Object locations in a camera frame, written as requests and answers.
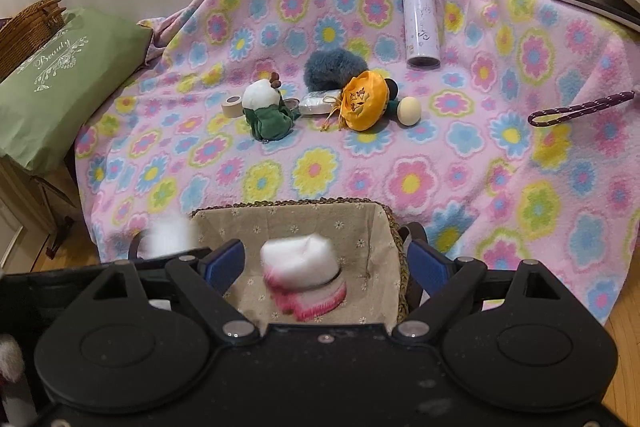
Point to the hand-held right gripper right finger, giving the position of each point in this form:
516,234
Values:
429,269

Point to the white and pink plush toy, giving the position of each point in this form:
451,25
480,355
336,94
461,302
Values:
305,264

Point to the white fluffy plush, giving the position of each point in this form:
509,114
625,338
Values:
167,237

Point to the green printed cushion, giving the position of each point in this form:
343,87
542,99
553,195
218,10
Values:
65,92

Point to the purple water bottle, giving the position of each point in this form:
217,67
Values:
420,27

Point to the brown wicker basket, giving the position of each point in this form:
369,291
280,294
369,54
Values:
30,29

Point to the black notebook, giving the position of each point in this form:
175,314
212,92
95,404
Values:
595,3

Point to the beige tape roll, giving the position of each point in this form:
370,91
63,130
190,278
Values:
232,108

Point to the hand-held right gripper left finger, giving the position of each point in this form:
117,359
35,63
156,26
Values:
224,267

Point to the white tissue pack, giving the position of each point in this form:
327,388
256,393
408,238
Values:
317,104

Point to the floral fleece blanket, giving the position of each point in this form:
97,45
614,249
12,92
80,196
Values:
410,182

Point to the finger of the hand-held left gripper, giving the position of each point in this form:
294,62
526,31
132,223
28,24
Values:
136,247

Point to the blue-grey fluffy scrunchie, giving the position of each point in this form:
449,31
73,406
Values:
325,69

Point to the woven basket with fabric liner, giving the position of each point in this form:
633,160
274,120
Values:
300,217

